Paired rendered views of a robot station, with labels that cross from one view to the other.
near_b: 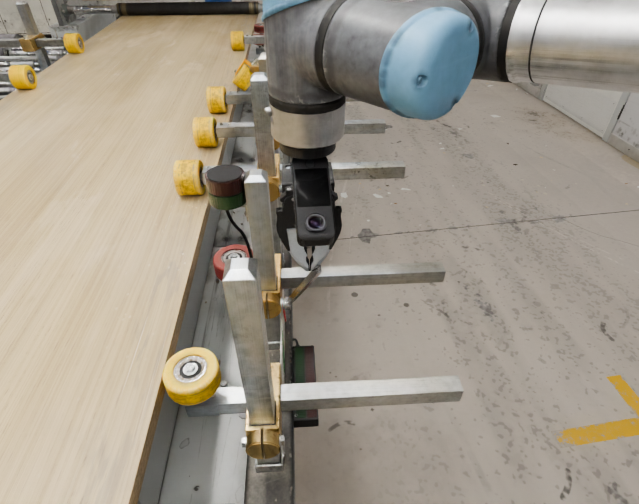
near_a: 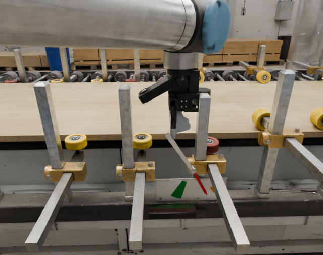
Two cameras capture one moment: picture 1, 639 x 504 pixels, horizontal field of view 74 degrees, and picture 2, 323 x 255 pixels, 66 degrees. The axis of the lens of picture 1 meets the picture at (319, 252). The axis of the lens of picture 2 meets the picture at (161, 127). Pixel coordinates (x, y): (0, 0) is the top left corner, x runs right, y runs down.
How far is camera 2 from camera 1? 0.81 m
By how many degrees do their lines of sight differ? 76
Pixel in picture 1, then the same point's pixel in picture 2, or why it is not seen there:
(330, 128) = (166, 59)
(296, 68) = not seen: hidden behind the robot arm
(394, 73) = not seen: hidden behind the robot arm
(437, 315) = not seen: outside the picture
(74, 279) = (187, 114)
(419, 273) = (230, 226)
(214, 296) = (238, 184)
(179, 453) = (147, 184)
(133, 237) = (216, 119)
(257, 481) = (122, 194)
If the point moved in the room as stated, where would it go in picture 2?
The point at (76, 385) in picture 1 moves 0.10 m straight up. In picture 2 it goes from (139, 121) to (138, 100)
